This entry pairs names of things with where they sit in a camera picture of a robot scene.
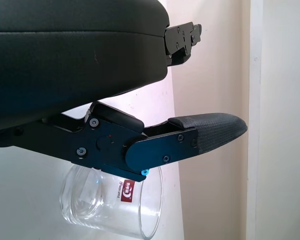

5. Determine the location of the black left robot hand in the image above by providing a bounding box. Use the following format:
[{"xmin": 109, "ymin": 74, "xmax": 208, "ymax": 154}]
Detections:
[{"xmin": 0, "ymin": 0, "xmax": 248, "ymax": 183}]

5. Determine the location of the clear glass cup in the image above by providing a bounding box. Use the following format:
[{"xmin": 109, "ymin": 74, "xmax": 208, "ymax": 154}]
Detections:
[{"xmin": 59, "ymin": 165, "xmax": 165, "ymax": 239}]

